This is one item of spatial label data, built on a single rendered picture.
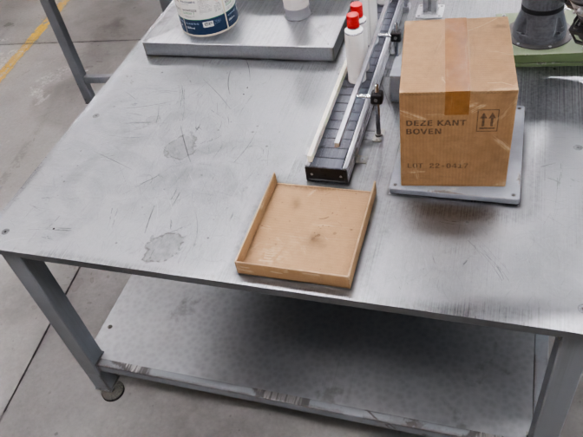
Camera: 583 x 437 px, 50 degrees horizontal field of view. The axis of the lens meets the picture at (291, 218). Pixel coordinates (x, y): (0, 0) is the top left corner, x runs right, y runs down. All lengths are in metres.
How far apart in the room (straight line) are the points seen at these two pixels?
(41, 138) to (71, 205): 1.92
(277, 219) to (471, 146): 0.48
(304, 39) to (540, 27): 0.70
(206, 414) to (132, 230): 0.83
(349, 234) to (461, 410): 0.68
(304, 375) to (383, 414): 0.26
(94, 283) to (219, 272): 1.33
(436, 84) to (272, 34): 0.87
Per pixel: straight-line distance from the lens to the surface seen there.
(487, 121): 1.42
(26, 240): 1.73
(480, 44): 1.52
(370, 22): 1.96
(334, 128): 1.68
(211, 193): 1.63
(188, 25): 2.22
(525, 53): 1.97
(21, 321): 2.75
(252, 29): 2.18
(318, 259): 1.41
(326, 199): 1.54
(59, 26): 3.50
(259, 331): 2.08
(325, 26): 2.13
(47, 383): 2.52
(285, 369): 1.98
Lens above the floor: 1.90
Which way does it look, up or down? 45 degrees down
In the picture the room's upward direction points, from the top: 11 degrees counter-clockwise
